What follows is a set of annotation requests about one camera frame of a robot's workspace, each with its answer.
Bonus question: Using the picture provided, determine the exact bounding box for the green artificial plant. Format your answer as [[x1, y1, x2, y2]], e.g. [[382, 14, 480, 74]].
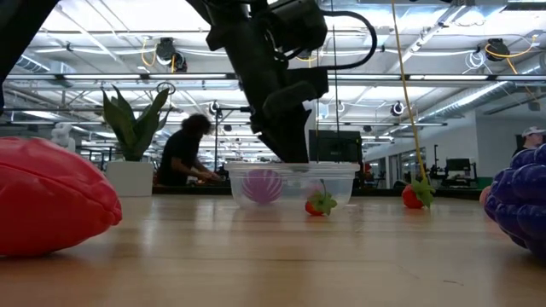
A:
[[101, 84, 171, 163]]

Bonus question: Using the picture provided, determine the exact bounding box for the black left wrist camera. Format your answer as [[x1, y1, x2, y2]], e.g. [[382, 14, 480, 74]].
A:
[[266, 0, 329, 53]]

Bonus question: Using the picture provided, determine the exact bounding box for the red toy strawberry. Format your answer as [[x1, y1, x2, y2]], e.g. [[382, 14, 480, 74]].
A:
[[401, 177, 437, 210], [304, 178, 339, 217]]

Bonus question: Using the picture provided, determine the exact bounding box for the black aluminium table frame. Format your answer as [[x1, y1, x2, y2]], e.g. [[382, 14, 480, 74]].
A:
[[151, 183, 485, 202]]

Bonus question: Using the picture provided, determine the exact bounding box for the yellow hanging cable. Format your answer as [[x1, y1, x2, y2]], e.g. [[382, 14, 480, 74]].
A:
[[390, 0, 429, 182]]

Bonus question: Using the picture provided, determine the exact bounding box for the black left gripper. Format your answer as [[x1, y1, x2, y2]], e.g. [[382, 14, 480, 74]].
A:
[[206, 0, 329, 164]]

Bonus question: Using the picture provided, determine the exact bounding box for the white plant pot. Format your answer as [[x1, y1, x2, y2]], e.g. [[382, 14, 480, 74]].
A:
[[105, 160, 154, 198]]

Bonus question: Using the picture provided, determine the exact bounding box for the person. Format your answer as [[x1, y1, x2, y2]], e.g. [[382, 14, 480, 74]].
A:
[[513, 125, 546, 158], [158, 113, 223, 187]]

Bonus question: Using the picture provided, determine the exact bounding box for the white robot figure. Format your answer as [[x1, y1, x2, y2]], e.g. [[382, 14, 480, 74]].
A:
[[50, 122, 77, 154]]

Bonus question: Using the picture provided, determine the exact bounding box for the clear plastic tupperware container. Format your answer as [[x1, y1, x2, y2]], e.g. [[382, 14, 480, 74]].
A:
[[224, 161, 362, 210]]

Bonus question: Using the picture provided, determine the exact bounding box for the red toy bell pepper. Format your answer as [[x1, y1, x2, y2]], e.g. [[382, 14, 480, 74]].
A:
[[0, 136, 124, 258]]

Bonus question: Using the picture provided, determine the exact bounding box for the black hanging cable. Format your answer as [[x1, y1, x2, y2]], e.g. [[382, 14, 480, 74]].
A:
[[330, 0, 341, 133]]

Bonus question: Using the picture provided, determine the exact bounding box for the black background monitor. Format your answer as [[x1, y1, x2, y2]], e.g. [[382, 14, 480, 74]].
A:
[[445, 158, 473, 172]]

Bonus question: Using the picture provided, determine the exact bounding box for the purple toy grape bunch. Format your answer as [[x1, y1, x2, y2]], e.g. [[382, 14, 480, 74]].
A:
[[484, 143, 546, 259]]

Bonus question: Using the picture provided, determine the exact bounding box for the purple round toy vegetable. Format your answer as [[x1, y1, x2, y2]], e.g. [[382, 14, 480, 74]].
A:
[[241, 168, 283, 206]]

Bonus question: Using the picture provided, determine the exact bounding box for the black metal rig frame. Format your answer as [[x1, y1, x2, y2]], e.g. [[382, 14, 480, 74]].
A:
[[214, 106, 253, 165]]

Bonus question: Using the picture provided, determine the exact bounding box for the black keyboard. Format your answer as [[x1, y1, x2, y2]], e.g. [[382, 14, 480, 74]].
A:
[[308, 129, 363, 164]]

